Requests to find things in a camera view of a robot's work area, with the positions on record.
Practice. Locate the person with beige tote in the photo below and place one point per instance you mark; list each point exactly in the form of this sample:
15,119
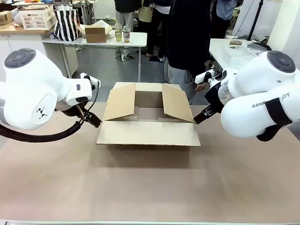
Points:
152,28

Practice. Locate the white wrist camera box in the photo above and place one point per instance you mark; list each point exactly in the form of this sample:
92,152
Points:
201,77
90,79

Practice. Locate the person's left hand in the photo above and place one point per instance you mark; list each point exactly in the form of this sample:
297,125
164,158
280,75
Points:
200,87

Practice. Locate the person's left forearm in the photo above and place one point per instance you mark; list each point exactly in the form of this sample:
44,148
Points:
202,63

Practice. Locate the wooden desk top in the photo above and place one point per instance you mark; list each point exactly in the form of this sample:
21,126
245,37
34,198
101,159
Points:
9,29

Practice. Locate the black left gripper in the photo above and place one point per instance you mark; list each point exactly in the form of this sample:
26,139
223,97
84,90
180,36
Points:
72,110

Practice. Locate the white rounded table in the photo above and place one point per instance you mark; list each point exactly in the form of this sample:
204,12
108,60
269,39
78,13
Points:
220,51

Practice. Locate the large brown cardboard box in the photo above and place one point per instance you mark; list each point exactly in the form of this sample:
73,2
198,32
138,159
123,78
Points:
150,131

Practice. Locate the person in grey trousers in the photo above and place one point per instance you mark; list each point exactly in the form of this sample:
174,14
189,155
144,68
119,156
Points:
126,18

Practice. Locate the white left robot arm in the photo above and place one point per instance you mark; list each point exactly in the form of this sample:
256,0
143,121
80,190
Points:
28,93

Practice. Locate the white slotted plastic crate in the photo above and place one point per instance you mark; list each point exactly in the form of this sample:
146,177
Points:
37,18

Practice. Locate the white desk cabinet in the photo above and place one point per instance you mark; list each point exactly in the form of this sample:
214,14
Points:
35,49

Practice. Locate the plastic cup with red label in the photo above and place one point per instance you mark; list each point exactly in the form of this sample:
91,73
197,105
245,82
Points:
126,35

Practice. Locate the clear plastic container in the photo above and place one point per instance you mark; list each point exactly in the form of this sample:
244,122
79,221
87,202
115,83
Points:
239,51

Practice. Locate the black bag with white print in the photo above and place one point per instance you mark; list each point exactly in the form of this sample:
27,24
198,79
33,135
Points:
260,48

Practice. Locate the small brown cardboard box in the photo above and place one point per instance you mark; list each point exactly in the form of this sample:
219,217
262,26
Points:
95,35

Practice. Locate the black tripod stand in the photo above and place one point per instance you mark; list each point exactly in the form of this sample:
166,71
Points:
255,21

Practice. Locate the small cardboard box on table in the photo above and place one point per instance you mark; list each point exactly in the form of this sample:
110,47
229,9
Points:
103,24

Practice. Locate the plastic cup with yellow drink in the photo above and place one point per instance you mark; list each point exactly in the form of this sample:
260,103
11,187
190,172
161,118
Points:
118,32

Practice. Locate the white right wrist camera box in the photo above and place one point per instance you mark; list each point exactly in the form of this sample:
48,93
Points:
201,77

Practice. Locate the brown carton with label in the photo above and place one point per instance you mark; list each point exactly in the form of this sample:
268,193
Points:
4,17

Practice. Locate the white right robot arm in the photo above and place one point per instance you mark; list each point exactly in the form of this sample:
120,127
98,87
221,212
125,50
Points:
253,93

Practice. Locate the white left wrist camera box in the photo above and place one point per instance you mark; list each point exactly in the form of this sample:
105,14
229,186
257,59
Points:
90,79

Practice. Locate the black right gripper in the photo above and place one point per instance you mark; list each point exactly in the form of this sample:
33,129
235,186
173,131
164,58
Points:
214,99

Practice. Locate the white table with grey legs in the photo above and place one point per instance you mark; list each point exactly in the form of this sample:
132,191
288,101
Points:
131,39

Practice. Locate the black white striped bag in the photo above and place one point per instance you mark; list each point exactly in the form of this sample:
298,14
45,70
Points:
66,23

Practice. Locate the person in black hoodie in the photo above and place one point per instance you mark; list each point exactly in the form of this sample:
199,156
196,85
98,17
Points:
185,35

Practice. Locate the person in blue-grey jacket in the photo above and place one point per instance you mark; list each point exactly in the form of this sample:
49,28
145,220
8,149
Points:
225,11

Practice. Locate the brown packing tape roll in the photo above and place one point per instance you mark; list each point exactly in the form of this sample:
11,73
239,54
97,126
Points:
235,42

